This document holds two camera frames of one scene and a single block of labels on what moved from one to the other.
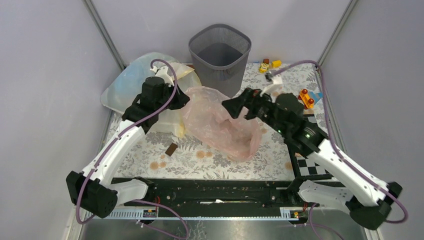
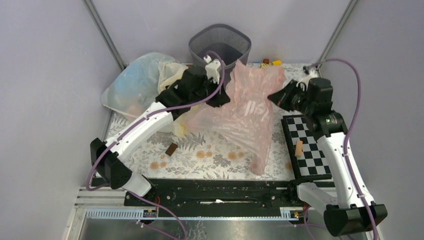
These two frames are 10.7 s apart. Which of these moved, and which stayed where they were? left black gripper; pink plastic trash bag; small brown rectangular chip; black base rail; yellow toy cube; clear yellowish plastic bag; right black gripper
Moved: pink plastic trash bag; right black gripper; left black gripper
Stayed: small brown rectangular chip; yellow toy cube; black base rail; clear yellowish plastic bag
